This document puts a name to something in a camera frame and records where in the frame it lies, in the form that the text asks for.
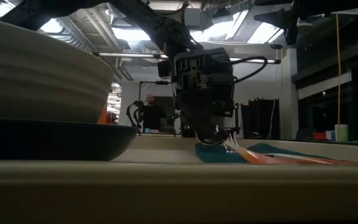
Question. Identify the long ceiling light bar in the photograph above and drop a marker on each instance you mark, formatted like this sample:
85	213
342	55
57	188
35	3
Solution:
129	54

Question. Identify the black round plate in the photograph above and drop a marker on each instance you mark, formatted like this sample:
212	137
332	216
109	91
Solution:
57	140

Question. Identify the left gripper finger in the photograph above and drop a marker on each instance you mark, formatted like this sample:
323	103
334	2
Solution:
211	130
188	118

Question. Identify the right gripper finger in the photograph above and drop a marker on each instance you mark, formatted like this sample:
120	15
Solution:
272	2
273	18

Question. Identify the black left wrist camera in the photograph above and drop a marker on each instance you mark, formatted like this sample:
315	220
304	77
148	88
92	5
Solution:
165	68

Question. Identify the orange plastic mug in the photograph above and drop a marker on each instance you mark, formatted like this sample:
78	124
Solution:
103	116

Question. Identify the red object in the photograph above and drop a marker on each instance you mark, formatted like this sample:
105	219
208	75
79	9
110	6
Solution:
113	119

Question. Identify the teal cloth napkin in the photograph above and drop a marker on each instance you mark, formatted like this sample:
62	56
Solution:
216	154

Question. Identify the pale green cup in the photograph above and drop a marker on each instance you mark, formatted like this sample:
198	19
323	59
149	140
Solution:
342	133

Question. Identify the black ceiling dome camera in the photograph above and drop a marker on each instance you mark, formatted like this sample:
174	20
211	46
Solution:
275	46

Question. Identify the red box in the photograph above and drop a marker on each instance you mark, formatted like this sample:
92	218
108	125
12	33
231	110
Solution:
319	136

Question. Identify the black curtain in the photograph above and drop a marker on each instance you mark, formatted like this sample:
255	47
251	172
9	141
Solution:
256	118

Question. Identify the black dome object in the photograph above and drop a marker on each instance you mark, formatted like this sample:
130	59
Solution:
255	135

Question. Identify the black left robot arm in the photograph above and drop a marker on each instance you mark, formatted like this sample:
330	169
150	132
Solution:
135	12

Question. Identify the person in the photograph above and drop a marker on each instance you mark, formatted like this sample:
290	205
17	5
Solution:
152	115

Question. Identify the black background robot arm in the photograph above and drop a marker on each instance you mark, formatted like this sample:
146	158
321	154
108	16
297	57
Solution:
172	119
134	112

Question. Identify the black gantry frame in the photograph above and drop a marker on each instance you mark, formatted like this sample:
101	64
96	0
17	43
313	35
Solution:
140	102

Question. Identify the beige plastic tray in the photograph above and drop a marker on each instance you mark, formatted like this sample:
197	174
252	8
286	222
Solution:
179	186

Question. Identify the blue white box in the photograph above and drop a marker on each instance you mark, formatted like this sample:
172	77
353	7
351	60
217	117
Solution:
330	135

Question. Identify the black cart table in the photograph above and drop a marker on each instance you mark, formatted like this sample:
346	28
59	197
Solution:
237	121

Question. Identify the beige ribbed bowl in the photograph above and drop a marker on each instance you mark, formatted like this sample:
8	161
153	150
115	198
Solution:
42	74

